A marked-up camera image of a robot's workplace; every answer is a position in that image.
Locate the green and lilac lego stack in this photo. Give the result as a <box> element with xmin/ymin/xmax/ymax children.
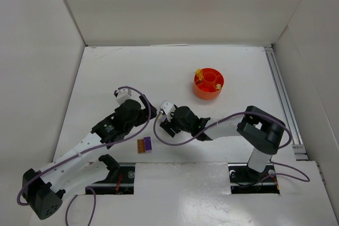
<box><xmin>160</xmin><ymin>115</ymin><xmax>167</xmax><ymax>122</ymax></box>

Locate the yellow lego brick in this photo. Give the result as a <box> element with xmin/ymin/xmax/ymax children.
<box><xmin>195</xmin><ymin>69</ymin><xmax>204</xmax><ymax>82</ymax></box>

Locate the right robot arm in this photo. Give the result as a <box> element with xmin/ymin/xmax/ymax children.
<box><xmin>155</xmin><ymin>101</ymin><xmax>288</xmax><ymax>173</ymax></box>

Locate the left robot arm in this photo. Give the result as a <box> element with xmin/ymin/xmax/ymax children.
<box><xmin>22</xmin><ymin>96</ymin><xmax>157</xmax><ymax>220</ymax></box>

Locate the purple lego brick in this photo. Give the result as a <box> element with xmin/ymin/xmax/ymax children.
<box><xmin>144</xmin><ymin>137</ymin><xmax>152</xmax><ymax>152</ymax></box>

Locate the brown lego brick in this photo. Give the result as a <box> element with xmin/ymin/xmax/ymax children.
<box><xmin>137</xmin><ymin>139</ymin><xmax>146</xmax><ymax>153</ymax></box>

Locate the orange round divided container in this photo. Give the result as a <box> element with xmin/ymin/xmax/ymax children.
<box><xmin>193</xmin><ymin>68</ymin><xmax>225</xmax><ymax>101</ymax></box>

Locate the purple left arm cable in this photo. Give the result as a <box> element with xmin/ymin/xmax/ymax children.
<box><xmin>17</xmin><ymin>86</ymin><xmax>151</xmax><ymax>226</ymax></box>

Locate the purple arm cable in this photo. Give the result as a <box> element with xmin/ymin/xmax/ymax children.
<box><xmin>17</xmin><ymin>86</ymin><xmax>151</xmax><ymax>226</ymax></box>
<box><xmin>153</xmin><ymin>111</ymin><xmax>310</xmax><ymax>183</ymax></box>

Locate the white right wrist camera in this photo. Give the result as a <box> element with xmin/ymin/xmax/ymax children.
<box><xmin>160</xmin><ymin>101</ymin><xmax>176</xmax><ymax>116</ymax></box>

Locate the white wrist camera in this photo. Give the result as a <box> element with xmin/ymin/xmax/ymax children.
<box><xmin>160</xmin><ymin>101</ymin><xmax>176</xmax><ymax>116</ymax></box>
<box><xmin>114</xmin><ymin>88</ymin><xmax>132</xmax><ymax>105</ymax></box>

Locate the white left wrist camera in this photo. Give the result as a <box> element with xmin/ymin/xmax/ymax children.
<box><xmin>114</xmin><ymin>88</ymin><xmax>132</xmax><ymax>105</ymax></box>

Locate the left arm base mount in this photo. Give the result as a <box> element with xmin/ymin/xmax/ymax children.
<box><xmin>90</xmin><ymin>154</ymin><xmax>136</xmax><ymax>195</ymax></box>

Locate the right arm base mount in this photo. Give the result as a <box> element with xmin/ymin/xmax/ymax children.
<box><xmin>228</xmin><ymin>164</ymin><xmax>280</xmax><ymax>194</ymax></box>

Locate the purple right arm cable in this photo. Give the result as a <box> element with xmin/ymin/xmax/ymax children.
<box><xmin>153</xmin><ymin>111</ymin><xmax>310</xmax><ymax>183</ymax></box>

